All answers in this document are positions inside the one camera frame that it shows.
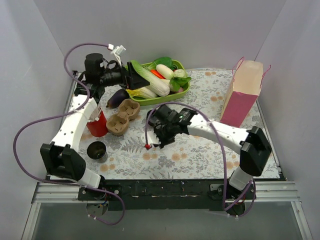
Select brown cardboard cup carrier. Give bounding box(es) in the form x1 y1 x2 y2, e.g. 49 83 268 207
106 99 141 136

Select pink paper gift bag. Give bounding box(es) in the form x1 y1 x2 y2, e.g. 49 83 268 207
219 57 271 128

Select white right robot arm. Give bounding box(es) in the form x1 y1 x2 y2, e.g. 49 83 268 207
145 104 272 199

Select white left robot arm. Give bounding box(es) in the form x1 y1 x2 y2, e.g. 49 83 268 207
40 53 150 200

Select yellow napa cabbage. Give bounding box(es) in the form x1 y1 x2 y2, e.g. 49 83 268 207
126 87 158 99

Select purple eggplant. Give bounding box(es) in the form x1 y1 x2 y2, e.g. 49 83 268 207
106 89 130 109

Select orange carrot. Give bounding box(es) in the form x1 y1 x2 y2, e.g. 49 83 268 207
150 69 165 79

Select green vegetable basket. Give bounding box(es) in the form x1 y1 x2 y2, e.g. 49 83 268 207
129 59 191 106

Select green napa cabbage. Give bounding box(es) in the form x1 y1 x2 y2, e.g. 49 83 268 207
130 60 170 97

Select white radish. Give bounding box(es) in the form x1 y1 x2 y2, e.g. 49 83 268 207
156 64 174 80

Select green leafy bok choy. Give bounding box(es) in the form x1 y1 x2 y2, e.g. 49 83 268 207
147 56 174 71

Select red holder of straws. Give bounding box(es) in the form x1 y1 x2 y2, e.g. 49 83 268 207
86 106 108 138

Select floral patterned table mat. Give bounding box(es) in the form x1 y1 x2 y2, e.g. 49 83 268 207
78 69 240 179

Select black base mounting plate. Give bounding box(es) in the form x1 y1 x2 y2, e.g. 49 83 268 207
77 178 257 212

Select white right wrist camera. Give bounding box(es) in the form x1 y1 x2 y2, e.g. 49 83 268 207
144 130 162 150

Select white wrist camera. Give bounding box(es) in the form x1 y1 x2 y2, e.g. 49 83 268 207
144 130 162 150
110 45 126 67

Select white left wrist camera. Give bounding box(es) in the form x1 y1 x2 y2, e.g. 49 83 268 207
110 45 126 67

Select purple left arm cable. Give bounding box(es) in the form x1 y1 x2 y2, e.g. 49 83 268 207
12 42 126 226

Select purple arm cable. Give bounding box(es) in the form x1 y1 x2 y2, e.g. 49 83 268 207
144 101 257 217
12 42 126 226

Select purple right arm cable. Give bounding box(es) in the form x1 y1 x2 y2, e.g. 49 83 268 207
144 101 257 217

